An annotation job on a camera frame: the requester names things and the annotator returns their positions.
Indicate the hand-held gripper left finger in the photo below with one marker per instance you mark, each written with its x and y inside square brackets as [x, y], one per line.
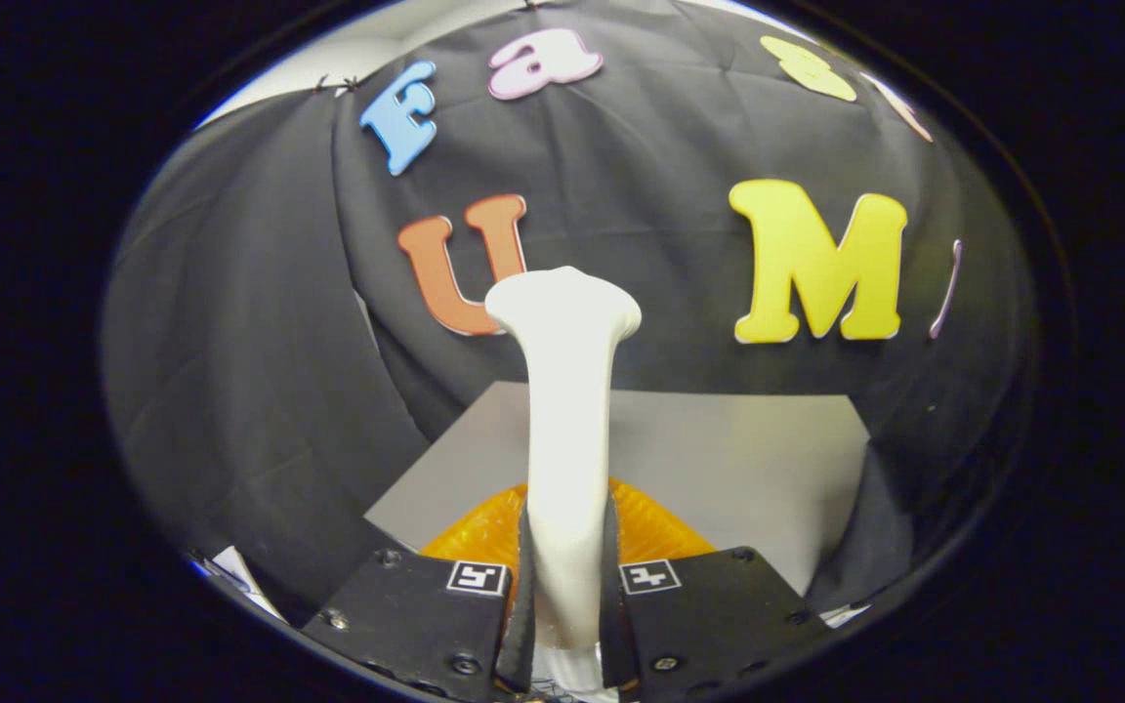
[416, 615]

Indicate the row of small cloth clips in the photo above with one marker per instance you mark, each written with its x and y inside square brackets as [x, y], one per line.
[353, 83]

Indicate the white garment steamer head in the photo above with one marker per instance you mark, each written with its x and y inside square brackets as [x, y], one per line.
[567, 439]

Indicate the grey cabinet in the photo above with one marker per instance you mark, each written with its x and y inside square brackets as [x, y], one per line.
[719, 459]

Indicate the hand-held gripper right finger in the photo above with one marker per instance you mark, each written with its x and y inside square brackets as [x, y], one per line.
[709, 615]

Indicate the black backdrop cloth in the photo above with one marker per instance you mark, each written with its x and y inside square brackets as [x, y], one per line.
[260, 342]

